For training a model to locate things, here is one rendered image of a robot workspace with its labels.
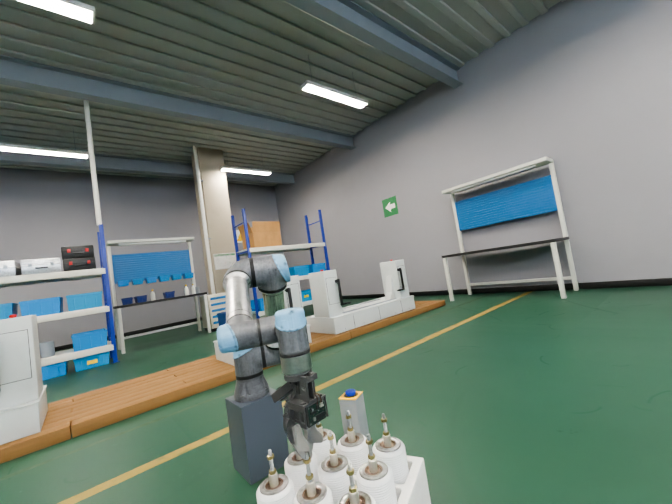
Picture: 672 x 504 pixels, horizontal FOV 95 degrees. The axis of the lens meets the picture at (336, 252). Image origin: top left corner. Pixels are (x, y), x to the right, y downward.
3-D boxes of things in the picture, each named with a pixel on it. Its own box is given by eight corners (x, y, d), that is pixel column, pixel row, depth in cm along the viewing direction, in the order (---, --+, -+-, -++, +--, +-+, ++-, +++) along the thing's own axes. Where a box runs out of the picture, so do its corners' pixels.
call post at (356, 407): (351, 486, 112) (338, 399, 114) (358, 473, 118) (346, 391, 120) (369, 489, 109) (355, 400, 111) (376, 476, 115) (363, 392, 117)
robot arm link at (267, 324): (257, 315, 90) (259, 319, 79) (295, 308, 93) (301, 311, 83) (261, 342, 89) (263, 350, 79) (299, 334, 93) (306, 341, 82)
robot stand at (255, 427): (233, 467, 134) (224, 398, 136) (270, 447, 146) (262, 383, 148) (251, 485, 121) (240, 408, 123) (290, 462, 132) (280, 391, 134)
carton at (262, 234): (239, 252, 619) (236, 227, 622) (270, 249, 667) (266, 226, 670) (252, 247, 579) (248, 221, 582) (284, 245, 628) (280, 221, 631)
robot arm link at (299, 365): (274, 357, 76) (299, 347, 82) (276, 375, 76) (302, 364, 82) (292, 359, 71) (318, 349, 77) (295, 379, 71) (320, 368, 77)
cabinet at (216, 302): (203, 330, 621) (199, 296, 626) (226, 325, 652) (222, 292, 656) (212, 332, 578) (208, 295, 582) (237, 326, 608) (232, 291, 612)
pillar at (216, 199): (212, 324, 708) (190, 156, 733) (236, 319, 744) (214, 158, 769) (220, 325, 666) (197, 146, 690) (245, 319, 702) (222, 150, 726)
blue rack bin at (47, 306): (27, 318, 414) (25, 302, 415) (64, 312, 438) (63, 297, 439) (20, 319, 375) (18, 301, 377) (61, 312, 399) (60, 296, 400)
